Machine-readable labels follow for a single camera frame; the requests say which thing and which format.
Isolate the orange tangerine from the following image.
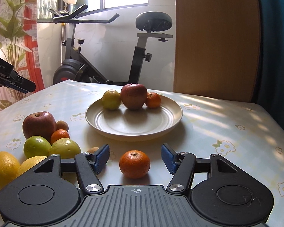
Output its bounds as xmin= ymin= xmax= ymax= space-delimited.
xmin=119 ymin=150 xmax=151 ymax=179

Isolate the large dark red apple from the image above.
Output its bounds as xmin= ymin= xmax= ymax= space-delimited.
xmin=120 ymin=84 xmax=148 ymax=110

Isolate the yellow-green citrus fruit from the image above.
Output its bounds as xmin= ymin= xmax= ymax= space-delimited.
xmin=49 ymin=138 xmax=81 ymax=159

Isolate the red patterned curtain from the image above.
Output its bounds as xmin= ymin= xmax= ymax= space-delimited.
xmin=0 ymin=0 xmax=46 ymax=117

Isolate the small tangerine in pile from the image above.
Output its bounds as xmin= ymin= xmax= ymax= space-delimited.
xmin=50 ymin=129 xmax=70 ymax=144

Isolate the floral tablecloth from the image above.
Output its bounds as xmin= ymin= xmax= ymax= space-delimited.
xmin=0 ymin=81 xmax=284 ymax=226

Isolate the small brown fruit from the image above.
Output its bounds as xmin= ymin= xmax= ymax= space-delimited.
xmin=56 ymin=120 xmax=69 ymax=131

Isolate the red apple in pile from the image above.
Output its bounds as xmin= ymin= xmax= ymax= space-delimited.
xmin=22 ymin=111 xmax=57 ymax=142

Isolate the cream round plate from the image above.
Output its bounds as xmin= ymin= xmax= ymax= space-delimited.
xmin=85 ymin=96 xmax=183 ymax=142

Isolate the green lime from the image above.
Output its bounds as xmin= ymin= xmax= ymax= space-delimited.
xmin=23 ymin=136 xmax=51 ymax=159

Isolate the green potted plant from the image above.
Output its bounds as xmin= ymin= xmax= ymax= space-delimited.
xmin=0 ymin=0 xmax=38 ymax=110

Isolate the large yellow orange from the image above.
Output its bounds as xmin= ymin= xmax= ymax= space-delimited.
xmin=16 ymin=156 xmax=47 ymax=177

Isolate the black exercise bike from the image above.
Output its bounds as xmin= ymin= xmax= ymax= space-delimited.
xmin=50 ymin=4 xmax=173 ymax=86

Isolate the yellow-green lemon on plate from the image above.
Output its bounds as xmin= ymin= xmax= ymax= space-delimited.
xmin=101 ymin=90 xmax=122 ymax=110

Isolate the small tangerine on plate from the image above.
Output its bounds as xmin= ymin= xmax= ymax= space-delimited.
xmin=145 ymin=92 xmax=161 ymax=109

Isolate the yellow orange at edge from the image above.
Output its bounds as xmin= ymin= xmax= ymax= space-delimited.
xmin=0 ymin=151 xmax=20 ymax=190

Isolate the dark teal curtain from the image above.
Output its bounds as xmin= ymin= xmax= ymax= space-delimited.
xmin=252 ymin=0 xmax=284 ymax=130

